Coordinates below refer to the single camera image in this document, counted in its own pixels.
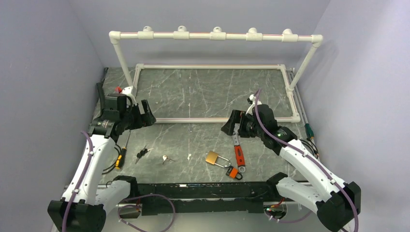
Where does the red handled adjustable wrench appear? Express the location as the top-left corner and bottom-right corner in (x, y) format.
(232, 124), (246, 173)

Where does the orange black screwdriver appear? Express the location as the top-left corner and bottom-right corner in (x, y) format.
(115, 131), (131, 170)

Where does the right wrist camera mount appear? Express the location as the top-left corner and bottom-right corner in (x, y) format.
(246, 89), (262, 116)

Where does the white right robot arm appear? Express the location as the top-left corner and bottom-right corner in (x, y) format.
(221, 104), (361, 232)

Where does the small orange black padlock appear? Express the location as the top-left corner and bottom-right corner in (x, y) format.
(226, 166), (243, 180)

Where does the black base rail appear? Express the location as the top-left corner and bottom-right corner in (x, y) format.
(128, 181), (282, 216)

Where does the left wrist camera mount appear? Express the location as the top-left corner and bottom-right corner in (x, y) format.
(115, 86), (137, 105)

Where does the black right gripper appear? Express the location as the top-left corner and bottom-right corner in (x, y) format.
(221, 109), (264, 138)

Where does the green handled screwdriver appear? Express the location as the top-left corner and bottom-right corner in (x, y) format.
(304, 123), (314, 140)

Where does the white PVC pipe frame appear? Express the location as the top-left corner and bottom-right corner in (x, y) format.
(108, 25), (324, 124)

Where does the black key bunch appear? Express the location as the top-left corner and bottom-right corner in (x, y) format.
(135, 146), (153, 164)

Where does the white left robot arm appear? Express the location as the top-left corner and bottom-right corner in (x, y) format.
(47, 93), (156, 232)

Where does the black corrugated hose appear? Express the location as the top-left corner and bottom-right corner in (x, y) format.
(96, 68), (109, 111)

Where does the purple cable loop left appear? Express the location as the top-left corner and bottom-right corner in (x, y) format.
(117, 193), (176, 232)

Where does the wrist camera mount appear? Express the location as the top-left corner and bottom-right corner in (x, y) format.
(246, 89), (262, 116)
(115, 86), (137, 105)

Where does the brass padlock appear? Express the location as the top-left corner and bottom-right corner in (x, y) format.
(205, 151), (231, 168)

